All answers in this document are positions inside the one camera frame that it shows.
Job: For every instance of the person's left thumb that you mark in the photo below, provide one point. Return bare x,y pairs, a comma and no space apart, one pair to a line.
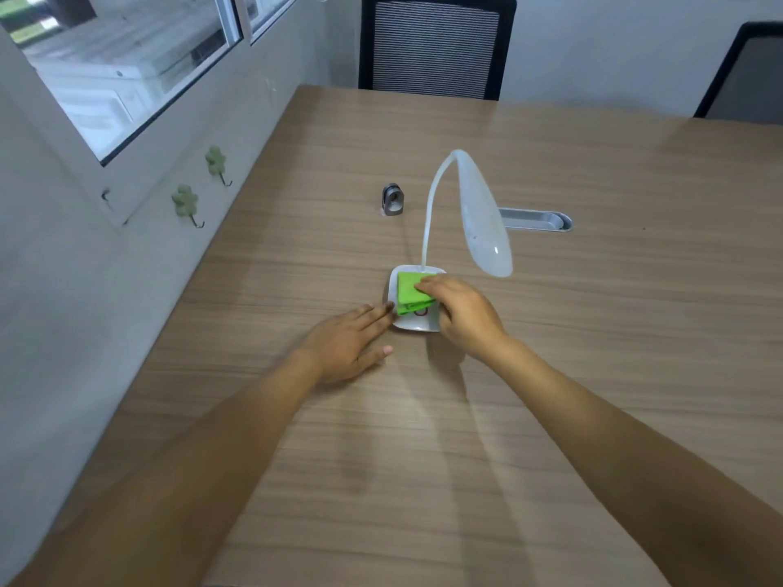
378,355

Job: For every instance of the person's right fingers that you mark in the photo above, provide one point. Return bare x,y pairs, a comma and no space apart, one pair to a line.
435,288

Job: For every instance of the person's right hand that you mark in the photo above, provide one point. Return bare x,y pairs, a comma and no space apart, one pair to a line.
468,317

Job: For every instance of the black grey office chair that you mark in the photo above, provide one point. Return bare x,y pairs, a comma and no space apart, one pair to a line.
746,79

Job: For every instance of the green flower wall hook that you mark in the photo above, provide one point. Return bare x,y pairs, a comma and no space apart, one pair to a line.
185,201
215,161

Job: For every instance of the person's right forearm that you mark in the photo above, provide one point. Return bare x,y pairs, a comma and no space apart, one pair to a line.
624,464

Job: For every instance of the narrow white sliding window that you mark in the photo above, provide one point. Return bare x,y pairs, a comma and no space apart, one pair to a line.
266,9

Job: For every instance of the large white sliding window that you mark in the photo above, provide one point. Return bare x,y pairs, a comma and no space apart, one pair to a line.
122,61

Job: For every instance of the person's left forearm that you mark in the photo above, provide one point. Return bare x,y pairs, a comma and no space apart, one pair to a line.
183,476

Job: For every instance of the small grey metal sharpener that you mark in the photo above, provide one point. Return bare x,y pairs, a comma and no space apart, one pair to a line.
393,200

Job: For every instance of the person's left hand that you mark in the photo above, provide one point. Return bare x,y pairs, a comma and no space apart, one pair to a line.
339,348

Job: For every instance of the white gooseneck desk lamp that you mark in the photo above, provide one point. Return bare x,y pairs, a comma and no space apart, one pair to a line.
483,226

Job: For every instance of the black mesh office chair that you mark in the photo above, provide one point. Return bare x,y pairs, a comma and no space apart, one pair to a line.
435,45

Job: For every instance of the green cloth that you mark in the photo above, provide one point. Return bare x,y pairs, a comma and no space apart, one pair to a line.
408,293

